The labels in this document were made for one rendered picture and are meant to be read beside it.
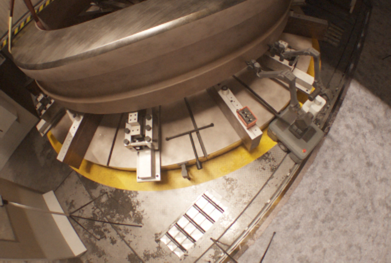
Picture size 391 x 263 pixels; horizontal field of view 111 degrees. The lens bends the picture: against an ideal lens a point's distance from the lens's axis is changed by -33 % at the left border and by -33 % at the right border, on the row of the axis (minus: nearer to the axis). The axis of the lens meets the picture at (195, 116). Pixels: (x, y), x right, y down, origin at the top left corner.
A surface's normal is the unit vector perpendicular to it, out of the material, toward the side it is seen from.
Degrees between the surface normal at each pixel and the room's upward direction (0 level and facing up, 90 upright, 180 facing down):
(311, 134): 0
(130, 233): 0
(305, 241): 0
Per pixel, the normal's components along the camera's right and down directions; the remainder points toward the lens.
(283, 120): -0.16, -0.47
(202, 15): 0.19, 0.21
